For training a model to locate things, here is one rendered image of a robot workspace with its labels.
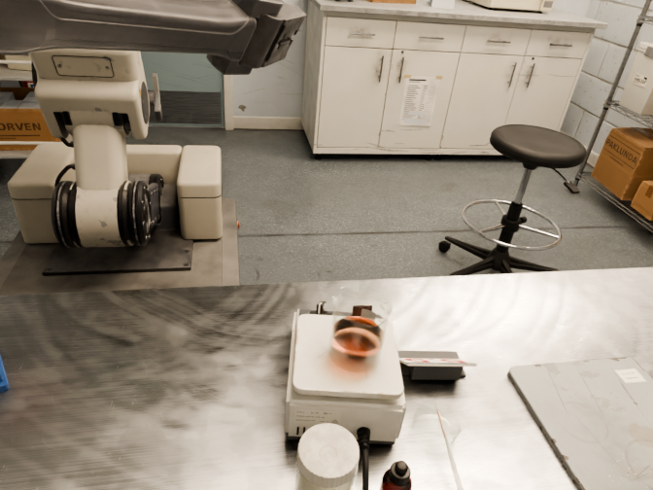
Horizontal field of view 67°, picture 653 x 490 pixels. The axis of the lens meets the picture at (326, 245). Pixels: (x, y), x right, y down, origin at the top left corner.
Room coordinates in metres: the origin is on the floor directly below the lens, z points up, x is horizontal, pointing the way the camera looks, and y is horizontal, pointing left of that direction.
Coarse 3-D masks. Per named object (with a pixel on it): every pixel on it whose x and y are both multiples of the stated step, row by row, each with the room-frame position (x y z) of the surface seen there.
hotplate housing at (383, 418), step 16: (288, 384) 0.37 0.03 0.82; (288, 400) 0.35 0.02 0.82; (304, 400) 0.35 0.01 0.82; (320, 400) 0.35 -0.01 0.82; (336, 400) 0.35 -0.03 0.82; (352, 400) 0.35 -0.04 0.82; (368, 400) 0.35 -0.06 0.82; (384, 400) 0.36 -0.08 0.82; (400, 400) 0.36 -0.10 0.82; (288, 416) 0.34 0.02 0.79; (304, 416) 0.34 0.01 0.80; (320, 416) 0.34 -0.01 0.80; (336, 416) 0.34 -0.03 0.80; (352, 416) 0.34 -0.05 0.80; (368, 416) 0.34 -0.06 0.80; (384, 416) 0.35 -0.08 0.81; (400, 416) 0.35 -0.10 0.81; (288, 432) 0.34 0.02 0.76; (304, 432) 0.34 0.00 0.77; (352, 432) 0.34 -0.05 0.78; (368, 432) 0.34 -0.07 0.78; (384, 432) 0.35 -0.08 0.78; (368, 448) 0.32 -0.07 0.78
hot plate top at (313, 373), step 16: (304, 320) 0.45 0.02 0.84; (320, 320) 0.45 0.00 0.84; (304, 336) 0.42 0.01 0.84; (320, 336) 0.42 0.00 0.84; (304, 352) 0.40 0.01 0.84; (320, 352) 0.40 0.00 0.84; (384, 352) 0.41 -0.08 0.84; (304, 368) 0.37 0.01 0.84; (320, 368) 0.37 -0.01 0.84; (384, 368) 0.38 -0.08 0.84; (304, 384) 0.35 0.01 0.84; (320, 384) 0.35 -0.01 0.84; (336, 384) 0.36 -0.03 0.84; (352, 384) 0.36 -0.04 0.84; (368, 384) 0.36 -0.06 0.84; (384, 384) 0.36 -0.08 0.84; (400, 384) 0.36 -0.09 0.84
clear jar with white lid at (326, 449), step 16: (320, 432) 0.30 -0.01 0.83; (336, 432) 0.30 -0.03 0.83; (304, 448) 0.28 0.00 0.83; (320, 448) 0.28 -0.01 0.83; (336, 448) 0.28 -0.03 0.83; (352, 448) 0.29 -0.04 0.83; (304, 464) 0.27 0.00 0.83; (320, 464) 0.27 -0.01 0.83; (336, 464) 0.27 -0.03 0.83; (352, 464) 0.27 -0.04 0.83; (304, 480) 0.26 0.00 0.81; (320, 480) 0.26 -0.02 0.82; (336, 480) 0.26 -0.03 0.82; (352, 480) 0.27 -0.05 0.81
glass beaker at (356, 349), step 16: (352, 288) 0.42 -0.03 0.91; (368, 288) 0.43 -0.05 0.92; (336, 304) 0.41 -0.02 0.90; (352, 304) 0.42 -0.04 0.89; (368, 304) 0.42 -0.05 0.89; (384, 304) 0.41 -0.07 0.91; (336, 320) 0.38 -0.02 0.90; (352, 320) 0.37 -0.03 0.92; (384, 320) 0.37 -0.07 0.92; (336, 336) 0.38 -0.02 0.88; (352, 336) 0.37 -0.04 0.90; (368, 336) 0.37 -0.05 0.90; (384, 336) 0.38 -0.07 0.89; (336, 352) 0.38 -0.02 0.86; (352, 352) 0.37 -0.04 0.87; (368, 352) 0.37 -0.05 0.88; (336, 368) 0.37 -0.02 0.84; (352, 368) 0.37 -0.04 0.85; (368, 368) 0.37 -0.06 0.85
